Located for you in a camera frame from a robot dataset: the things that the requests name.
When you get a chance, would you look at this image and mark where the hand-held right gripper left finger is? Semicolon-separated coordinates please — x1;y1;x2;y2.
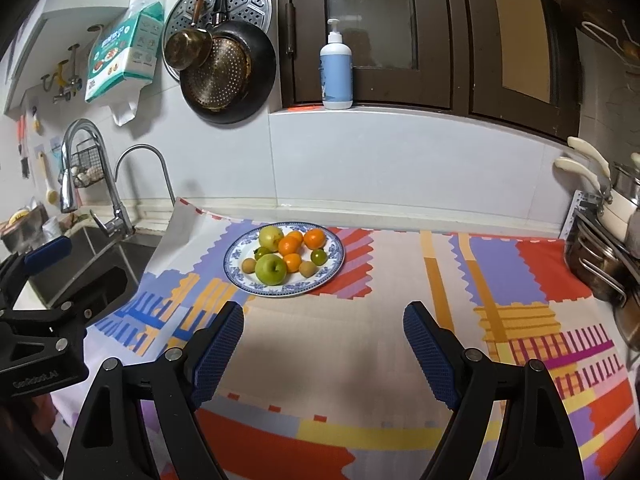
64;301;246;480

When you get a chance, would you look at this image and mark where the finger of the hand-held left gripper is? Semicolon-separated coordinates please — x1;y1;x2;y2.
0;236;72;311
0;266;140;354

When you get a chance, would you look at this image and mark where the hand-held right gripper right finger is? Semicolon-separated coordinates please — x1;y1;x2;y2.
403;301;583;480

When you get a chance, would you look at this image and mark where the green apple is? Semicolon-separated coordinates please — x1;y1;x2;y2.
255;254;288;286

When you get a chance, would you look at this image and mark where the blue patterned white plate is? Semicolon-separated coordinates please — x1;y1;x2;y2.
223;223;346;298

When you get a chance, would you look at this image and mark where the yellow-green apple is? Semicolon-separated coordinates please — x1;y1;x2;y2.
258;225;286;252

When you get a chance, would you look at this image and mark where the steel sink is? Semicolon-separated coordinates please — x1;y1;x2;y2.
30;225;161;311

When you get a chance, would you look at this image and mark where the colourful printed mat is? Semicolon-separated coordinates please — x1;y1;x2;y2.
50;197;638;480

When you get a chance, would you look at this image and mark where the chrome pull-down faucet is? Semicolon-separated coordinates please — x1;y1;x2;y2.
60;118;136;241

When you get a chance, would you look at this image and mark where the chrome gooseneck faucet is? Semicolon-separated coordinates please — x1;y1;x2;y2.
114;144;177;211

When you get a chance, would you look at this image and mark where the white plastic bag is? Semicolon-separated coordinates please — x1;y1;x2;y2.
111;85;151;127

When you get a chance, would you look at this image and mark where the white perforated rack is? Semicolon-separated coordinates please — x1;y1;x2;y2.
559;190;587;242

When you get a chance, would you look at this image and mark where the green white tissue pack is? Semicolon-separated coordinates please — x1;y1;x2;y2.
84;1;166;104

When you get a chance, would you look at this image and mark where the small brass pot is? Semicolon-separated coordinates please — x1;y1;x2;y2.
163;0;213;72

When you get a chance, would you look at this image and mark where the dark pan with colander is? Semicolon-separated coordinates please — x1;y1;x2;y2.
180;0;277;126

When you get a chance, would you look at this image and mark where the blue white pump bottle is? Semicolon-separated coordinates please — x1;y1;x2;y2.
320;18;354;110

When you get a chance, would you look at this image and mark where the perforated steel steamer plate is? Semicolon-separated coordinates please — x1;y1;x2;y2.
164;0;273;83

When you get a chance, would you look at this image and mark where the wooden-handled brush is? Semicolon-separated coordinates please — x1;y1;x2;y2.
42;155;61;206

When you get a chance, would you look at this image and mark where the black wire basket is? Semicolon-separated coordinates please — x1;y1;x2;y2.
67;142;103;188

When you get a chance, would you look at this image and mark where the metal wall tap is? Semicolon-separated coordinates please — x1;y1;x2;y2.
40;45;83;104

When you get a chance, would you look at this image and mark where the cream-handled steel pot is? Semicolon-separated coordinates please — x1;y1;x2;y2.
567;136;640;211

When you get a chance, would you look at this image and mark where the dark brown window frame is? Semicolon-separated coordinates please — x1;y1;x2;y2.
265;0;586;141

